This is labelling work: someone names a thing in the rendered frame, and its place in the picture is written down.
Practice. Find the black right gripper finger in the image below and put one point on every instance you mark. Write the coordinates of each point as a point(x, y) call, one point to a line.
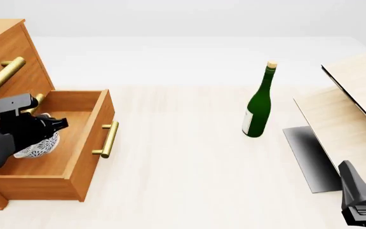
point(354, 188)

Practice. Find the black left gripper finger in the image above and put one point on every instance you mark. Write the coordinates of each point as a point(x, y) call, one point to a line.
point(57, 124)

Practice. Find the green wine bottle with cork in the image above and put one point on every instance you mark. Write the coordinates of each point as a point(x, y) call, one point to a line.
point(259, 112)

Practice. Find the open wooden drawer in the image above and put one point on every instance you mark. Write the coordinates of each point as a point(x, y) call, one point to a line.
point(75, 133)

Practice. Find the black and white patterned bowl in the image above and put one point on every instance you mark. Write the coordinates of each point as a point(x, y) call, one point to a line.
point(41, 148)

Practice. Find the flat plate on black stalk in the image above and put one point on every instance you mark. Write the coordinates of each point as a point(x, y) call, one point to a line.
point(8, 103)

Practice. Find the pale wooden rack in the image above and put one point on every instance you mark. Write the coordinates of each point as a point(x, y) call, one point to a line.
point(345, 119)

